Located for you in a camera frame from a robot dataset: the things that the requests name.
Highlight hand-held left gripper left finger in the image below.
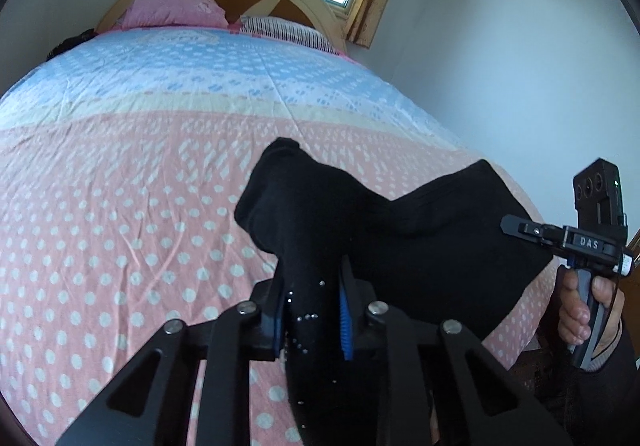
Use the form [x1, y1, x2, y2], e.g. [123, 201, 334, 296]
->
[55, 279, 293, 446]

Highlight dark cloth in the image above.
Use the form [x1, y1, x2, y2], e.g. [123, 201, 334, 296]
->
[45, 29, 97, 61]

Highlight brown wooden door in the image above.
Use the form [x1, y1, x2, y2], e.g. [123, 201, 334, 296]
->
[622, 229, 640, 279]

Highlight striped pillow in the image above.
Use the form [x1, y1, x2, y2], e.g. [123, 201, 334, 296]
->
[239, 15, 338, 54]

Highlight pink pillow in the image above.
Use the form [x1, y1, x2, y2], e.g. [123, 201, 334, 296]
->
[117, 0, 228, 30]

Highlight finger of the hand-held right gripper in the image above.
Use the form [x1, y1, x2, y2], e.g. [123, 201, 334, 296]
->
[500, 215, 566, 247]

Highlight person's right hand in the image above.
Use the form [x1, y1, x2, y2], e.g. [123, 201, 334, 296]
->
[557, 269, 626, 352]

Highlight black pants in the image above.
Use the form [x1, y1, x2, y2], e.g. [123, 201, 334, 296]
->
[234, 137, 556, 446]

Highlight person's right forearm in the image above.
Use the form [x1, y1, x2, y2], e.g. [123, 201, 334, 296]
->
[580, 316, 640, 379]

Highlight person's dark jacket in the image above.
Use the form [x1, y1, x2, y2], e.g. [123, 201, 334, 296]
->
[527, 351, 640, 446]

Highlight brown patterned cloth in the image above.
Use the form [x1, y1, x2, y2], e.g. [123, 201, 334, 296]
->
[515, 343, 556, 374]

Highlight pink blue dotted quilt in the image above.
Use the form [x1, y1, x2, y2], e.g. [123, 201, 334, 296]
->
[0, 26, 556, 446]

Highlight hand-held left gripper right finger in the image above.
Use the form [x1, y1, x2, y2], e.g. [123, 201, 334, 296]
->
[337, 256, 573, 446]

